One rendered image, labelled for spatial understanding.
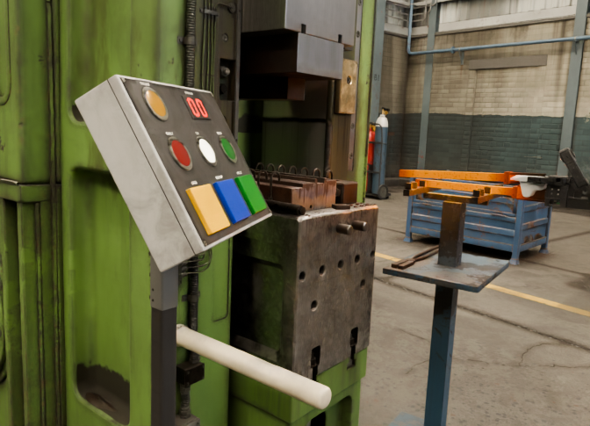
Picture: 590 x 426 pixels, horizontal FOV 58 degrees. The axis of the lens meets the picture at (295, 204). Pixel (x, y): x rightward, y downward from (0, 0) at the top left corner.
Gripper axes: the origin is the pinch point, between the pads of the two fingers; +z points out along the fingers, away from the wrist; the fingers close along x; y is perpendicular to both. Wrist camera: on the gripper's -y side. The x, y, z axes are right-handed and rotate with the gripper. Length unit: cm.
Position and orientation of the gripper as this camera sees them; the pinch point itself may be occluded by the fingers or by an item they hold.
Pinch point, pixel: (516, 176)
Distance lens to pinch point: 162.4
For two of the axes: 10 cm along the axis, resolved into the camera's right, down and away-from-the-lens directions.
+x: 5.8, -0.8, 8.1
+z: -8.2, -1.1, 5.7
